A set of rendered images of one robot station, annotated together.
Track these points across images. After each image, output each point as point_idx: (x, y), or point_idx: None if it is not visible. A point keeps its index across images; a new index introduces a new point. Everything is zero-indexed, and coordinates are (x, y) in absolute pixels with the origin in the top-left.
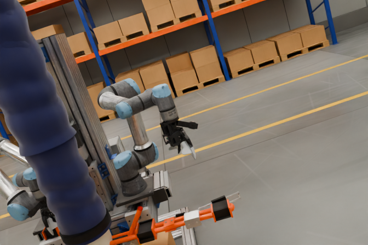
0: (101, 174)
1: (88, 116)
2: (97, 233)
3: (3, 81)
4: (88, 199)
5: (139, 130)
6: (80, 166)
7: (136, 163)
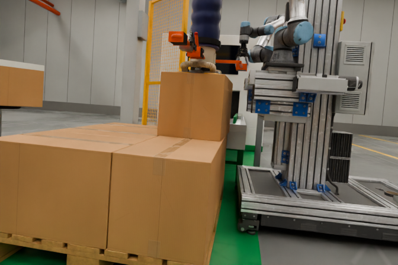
0: None
1: None
2: None
3: None
4: (194, 20)
5: (289, 2)
6: None
7: (281, 35)
